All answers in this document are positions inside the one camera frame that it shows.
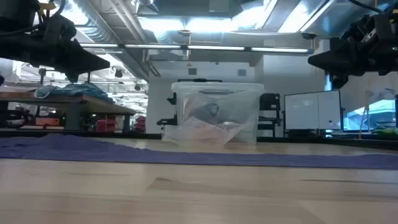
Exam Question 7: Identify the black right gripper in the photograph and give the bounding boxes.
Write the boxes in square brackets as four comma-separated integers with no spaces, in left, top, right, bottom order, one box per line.
[307,11,398,90]

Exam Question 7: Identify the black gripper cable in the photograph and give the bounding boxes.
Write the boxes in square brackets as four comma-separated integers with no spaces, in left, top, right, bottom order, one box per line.
[347,0,385,14]

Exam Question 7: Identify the orange box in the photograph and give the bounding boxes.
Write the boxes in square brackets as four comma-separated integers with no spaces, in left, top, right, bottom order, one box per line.
[34,116,62,127]

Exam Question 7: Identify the red storage boxes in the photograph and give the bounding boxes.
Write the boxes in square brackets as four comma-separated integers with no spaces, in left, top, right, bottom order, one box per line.
[95,115,118,134]
[134,114,147,134]

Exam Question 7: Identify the dark blue roll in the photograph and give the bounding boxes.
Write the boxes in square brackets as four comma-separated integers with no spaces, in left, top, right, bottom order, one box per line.
[194,103,221,124]

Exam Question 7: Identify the teal cloth pile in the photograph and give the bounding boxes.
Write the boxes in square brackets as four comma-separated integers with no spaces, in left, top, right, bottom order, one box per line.
[33,82,116,104]

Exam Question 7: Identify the purple elastic bandage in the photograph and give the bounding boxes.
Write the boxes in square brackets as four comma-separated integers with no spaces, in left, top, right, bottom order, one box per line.
[0,133,398,170]

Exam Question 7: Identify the wooden workbench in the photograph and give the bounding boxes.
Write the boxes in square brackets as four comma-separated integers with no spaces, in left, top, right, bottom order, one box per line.
[0,91,137,134]

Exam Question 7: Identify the black camera rig frame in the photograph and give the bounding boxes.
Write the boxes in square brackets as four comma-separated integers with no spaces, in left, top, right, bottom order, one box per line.
[39,67,93,85]

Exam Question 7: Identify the clear plastic bag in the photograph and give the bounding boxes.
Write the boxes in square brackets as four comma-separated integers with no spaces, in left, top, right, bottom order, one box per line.
[160,116,249,147]

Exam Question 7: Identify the clear plastic storage bin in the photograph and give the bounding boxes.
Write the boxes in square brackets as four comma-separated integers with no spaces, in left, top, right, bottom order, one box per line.
[170,77,265,146]

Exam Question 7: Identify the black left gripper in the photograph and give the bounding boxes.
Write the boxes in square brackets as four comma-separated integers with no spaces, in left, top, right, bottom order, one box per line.
[0,14,111,83]

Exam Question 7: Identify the silver ventilation duct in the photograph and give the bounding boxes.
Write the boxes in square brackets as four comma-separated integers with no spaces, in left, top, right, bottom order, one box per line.
[71,0,152,80]

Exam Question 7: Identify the black equipment stand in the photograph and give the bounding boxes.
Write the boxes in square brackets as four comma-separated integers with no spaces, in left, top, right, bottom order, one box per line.
[257,92,282,138]
[156,92,178,127]

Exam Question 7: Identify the white whiteboard panel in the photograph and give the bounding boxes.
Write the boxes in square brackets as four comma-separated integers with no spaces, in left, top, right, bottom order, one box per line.
[283,89,343,131]

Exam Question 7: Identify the green object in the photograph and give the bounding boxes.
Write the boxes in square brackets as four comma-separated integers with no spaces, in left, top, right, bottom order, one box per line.
[371,127,398,136]

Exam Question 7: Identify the long LED light bar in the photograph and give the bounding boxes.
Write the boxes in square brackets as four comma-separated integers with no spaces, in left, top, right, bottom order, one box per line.
[79,42,314,54]

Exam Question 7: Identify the yellow cable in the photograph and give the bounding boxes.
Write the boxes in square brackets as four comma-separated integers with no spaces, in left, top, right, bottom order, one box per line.
[358,88,373,140]

